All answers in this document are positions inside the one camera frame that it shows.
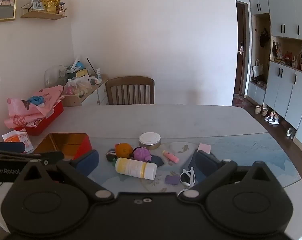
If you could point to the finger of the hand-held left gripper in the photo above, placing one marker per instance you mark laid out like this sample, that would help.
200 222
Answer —
8 147
50 157

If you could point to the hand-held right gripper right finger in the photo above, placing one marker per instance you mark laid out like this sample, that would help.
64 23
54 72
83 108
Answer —
203 164

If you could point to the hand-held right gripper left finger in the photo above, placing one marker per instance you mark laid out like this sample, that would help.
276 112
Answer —
87 162

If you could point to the pink paper note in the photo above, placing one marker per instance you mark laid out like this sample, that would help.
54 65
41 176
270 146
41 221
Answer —
204 148

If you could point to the red tin box gold inside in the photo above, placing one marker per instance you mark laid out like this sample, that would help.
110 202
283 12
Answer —
63 141

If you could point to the white sunglasses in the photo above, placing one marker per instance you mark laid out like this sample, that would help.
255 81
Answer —
187 178

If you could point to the pink tube yellow cap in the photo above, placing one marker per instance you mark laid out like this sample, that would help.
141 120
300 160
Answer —
170 156

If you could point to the small purple block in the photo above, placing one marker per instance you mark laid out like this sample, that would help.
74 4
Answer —
171 180

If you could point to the orange fruit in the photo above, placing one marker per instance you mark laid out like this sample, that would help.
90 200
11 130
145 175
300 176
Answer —
124 150

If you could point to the white bottle yellow label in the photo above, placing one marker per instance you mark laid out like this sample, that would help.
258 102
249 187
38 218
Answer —
133 168

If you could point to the purple bumpy toy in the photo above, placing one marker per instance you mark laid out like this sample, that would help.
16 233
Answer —
142 154

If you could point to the orange white snack packet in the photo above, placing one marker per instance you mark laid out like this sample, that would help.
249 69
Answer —
18 138

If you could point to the red sachet packet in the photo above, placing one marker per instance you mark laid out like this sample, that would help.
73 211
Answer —
111 152

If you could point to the green pawn piece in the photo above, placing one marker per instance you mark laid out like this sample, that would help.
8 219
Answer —
113 162

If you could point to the pink cloth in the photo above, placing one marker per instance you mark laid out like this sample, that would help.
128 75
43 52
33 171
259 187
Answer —
20 116

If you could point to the large red box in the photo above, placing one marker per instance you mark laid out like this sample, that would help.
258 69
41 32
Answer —
44 122

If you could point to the dark oval case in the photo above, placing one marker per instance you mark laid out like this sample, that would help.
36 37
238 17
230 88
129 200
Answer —
158 161

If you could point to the round tin silver lid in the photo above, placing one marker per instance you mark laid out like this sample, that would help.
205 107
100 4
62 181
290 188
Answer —
149 140

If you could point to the white sideboard wooden top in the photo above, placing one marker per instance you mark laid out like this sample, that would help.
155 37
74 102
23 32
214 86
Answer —
93 95

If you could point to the clear plastic bag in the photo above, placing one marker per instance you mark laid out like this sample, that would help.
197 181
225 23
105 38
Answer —
78 85

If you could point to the beige shoe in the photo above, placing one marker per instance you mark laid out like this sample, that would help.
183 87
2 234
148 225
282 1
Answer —
257 109
265 111

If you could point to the white black sneaker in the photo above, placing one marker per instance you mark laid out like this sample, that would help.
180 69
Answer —
269 117
274 120

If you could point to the wooden chair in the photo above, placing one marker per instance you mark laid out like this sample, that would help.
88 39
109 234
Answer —
129 90

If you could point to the yellow tissue box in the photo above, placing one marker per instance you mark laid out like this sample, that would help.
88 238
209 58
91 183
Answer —
82 74

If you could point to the white tube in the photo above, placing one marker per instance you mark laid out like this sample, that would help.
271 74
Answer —
99 75

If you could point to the grey shoe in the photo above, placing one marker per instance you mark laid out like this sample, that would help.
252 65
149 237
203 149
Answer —
290 132

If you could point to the white tote bag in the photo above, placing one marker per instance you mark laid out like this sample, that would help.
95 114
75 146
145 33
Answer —
257 70

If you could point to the tall grey white cabinet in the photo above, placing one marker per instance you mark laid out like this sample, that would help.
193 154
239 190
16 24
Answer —
286 85

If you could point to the dark brown door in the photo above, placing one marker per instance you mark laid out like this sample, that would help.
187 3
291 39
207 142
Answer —
241 50

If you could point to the row of shelf ornaments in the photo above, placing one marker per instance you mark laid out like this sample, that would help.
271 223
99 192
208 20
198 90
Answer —
291 56

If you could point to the dark hanging handbag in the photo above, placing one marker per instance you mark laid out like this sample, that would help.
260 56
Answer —
264 37

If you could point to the small photo card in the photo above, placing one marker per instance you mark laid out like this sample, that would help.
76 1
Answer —
36 1

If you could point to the gold flower ornament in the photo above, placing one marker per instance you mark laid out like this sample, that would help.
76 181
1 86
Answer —
50 0

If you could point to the wooden wall shelf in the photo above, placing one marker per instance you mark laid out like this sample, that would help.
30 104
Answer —
43 15

